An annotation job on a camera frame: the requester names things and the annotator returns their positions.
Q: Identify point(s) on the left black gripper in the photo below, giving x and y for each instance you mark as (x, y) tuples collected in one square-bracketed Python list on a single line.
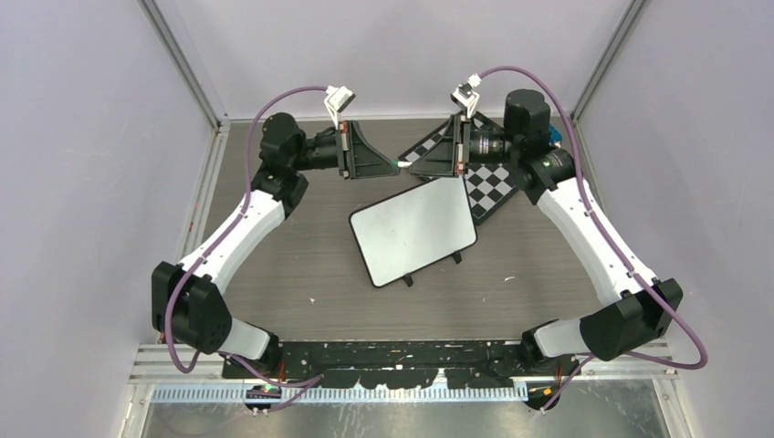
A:
[(361, 161)]

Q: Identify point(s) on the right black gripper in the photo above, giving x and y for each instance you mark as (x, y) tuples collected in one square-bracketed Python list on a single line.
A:
[(450, 156)]

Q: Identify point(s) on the small whiteboard with stand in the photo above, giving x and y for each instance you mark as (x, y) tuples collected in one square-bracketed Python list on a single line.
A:
[(413, 229)]

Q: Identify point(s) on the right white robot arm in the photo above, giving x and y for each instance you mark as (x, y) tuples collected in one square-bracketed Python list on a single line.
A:
[(636, 305)]

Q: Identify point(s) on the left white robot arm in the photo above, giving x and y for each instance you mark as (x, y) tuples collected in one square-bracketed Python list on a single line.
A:
[(188, 302)]

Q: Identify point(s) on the black white checkerboard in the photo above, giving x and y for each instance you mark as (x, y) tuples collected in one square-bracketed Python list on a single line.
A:
[(493, 181)]

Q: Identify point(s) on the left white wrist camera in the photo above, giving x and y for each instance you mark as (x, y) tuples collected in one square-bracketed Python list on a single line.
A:
[(336, 101)]

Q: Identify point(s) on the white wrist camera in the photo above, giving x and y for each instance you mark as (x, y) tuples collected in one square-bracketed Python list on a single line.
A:
[(466, 97), (336, 101)]

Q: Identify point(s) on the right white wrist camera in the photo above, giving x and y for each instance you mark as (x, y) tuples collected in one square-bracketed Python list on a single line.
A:
[(466, 97)]

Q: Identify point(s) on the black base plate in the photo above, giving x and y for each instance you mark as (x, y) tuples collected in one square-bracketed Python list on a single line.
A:
[(464, 364)]

